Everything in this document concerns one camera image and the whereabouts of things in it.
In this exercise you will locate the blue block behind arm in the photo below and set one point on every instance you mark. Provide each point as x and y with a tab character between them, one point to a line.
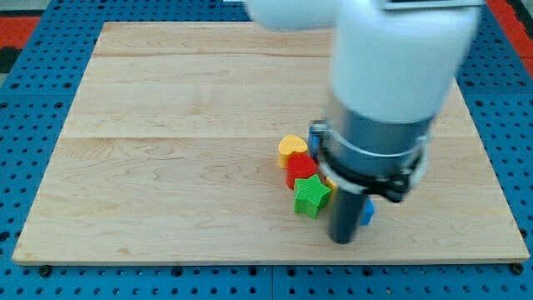
313	142

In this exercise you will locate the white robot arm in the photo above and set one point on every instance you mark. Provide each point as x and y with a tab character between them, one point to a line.
392	63

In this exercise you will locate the blue cube block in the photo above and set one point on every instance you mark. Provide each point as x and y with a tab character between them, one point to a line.
368	213

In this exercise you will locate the yellow heart block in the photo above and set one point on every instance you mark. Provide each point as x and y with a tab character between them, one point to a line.
289	146

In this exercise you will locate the red cylinder block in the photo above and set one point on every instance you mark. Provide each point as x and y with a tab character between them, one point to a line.
299	166

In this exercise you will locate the green star block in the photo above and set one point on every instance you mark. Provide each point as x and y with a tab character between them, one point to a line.
310	196

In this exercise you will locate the yellow block behind star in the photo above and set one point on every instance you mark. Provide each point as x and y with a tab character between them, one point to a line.
333	186

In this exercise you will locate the light wooden board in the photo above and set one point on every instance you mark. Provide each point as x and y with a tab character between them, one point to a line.
168	156

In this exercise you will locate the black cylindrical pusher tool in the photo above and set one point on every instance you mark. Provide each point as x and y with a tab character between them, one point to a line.
346	214

